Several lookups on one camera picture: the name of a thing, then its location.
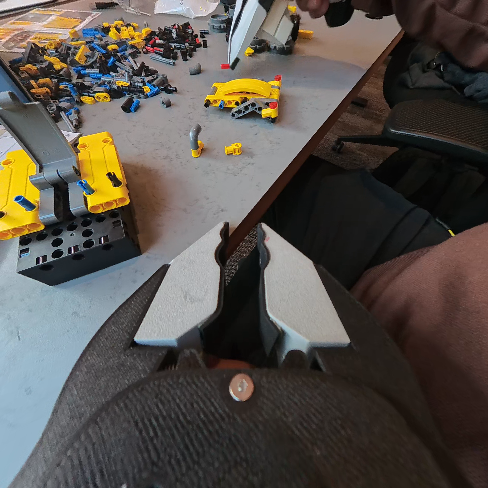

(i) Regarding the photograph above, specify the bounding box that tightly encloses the pile of wheels and tires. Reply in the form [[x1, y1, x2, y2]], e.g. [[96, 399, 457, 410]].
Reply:
[[208, 12, 299, 55]]

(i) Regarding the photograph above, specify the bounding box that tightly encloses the grey desk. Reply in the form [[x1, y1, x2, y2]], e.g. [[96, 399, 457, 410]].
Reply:
[[0, 0, 405, 488]]

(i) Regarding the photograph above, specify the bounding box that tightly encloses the yellow curved brick assembly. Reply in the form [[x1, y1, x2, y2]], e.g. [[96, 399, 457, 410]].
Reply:
[[204, 75, 283, 123]]

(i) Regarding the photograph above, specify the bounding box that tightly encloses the person in brown shirt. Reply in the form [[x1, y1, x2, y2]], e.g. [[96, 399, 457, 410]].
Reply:
[[351, 221, 488, 488]]

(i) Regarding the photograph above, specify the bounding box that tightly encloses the instruction booklet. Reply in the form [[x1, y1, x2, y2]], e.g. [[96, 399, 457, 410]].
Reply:
[[0, 122, 83, 164]]

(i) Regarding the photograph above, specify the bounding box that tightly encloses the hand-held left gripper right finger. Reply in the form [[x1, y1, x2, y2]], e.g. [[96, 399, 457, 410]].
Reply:
[[258, 224, 351, 363]]

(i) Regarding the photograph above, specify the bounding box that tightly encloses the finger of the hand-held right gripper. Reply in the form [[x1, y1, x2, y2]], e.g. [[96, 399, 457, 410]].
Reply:
[[227, 0, 267, 71]]

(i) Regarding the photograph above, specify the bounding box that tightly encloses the clear bag with white label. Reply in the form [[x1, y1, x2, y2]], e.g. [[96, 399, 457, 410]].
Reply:
[[153, 0, 220, 17]]

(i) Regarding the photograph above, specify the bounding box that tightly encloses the sticker sheet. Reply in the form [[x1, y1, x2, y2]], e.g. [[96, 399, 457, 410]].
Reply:
[[0, 8, 101, 52]]

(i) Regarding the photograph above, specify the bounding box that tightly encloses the pile of small brick parts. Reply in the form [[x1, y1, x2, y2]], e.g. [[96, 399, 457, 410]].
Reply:
[[0, 19, 210, 130]]

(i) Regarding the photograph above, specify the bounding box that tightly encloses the person's right forearm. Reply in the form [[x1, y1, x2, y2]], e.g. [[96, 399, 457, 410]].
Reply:
[[353, 0, 488, 69]]

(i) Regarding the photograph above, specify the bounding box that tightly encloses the yellow and black brick assembly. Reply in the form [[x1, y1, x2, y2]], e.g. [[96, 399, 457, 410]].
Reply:
[[0, 57, 142, 286]]

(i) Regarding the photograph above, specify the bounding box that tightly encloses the person's right hand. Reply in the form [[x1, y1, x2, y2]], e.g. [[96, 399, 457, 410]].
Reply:
[[296, 0, 330, 20]]

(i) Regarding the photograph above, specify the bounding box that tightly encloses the black office chair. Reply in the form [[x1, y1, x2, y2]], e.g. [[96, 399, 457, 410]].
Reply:
[[332, 38, 488, 164]]

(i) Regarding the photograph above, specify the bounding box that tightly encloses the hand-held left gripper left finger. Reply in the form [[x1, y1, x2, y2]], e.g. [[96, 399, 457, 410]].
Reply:
[[134, 222, 229, 350]]

